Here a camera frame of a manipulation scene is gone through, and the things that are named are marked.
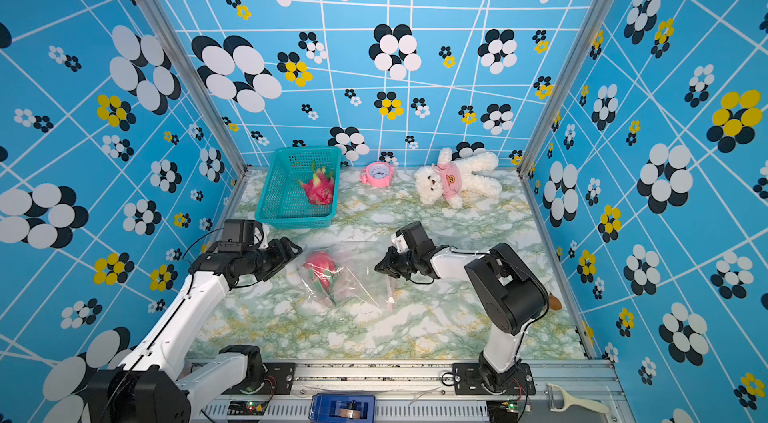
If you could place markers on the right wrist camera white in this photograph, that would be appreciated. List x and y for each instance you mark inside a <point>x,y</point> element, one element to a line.
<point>399,242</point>

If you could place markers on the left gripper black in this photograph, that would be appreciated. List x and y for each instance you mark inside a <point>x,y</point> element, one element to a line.
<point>284,253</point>

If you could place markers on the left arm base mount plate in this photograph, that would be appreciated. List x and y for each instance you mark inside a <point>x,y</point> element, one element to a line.
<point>278,380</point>

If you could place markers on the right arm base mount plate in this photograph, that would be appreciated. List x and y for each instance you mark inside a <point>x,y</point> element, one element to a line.
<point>472,379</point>

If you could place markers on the aluminium front rail frame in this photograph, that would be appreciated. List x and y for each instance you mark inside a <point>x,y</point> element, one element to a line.
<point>422,391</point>

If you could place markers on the clear zip-top plastic bag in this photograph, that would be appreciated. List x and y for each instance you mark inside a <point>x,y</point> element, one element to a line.
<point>358,282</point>

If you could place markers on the pink dragon fruit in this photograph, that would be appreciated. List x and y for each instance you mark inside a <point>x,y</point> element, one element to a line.
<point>320,188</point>
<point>321,273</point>

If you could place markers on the white plastic peeler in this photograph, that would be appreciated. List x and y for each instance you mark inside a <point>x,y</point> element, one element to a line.
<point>560,400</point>

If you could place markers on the pink alarm clock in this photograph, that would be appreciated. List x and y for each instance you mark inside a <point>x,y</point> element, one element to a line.
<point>377,175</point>

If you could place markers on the white teddy bear pink shirt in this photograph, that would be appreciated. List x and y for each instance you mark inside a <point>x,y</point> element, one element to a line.
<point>448,179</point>

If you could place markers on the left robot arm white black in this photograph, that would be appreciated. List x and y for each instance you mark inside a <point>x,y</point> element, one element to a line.
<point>148,384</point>

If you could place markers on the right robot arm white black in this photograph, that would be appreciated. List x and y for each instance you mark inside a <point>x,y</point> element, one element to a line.
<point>511,295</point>

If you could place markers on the blue tape dispenser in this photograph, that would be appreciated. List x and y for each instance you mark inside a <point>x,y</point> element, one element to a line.
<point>342,408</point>

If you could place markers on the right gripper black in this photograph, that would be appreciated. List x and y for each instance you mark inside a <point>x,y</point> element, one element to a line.
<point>389,261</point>

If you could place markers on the teal plastic basket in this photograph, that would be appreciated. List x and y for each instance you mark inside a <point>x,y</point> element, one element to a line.
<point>283,203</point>

